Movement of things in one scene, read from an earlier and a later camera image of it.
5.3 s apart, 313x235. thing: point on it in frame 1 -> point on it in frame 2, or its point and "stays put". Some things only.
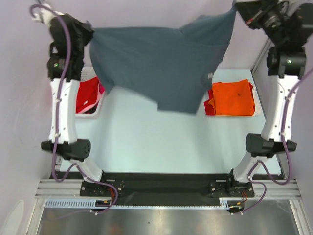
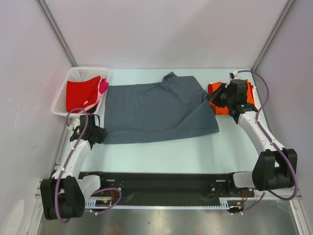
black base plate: [161, 189] stays put
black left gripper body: [85, 35] -> [96, 129]
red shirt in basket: [87, 93] stays put
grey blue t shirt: [169, 65] -> [175, 106]
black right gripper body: [247, 11] -> [219, 97]
